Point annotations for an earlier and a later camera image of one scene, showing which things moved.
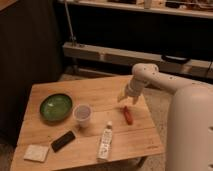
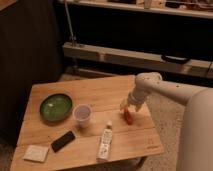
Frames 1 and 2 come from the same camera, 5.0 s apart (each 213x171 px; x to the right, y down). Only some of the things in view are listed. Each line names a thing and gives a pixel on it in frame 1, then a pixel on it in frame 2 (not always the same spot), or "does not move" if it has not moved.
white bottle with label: [104, 147] does not move
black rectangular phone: [62, 141] does not move
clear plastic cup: [82, 113] does not move
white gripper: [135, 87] → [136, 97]
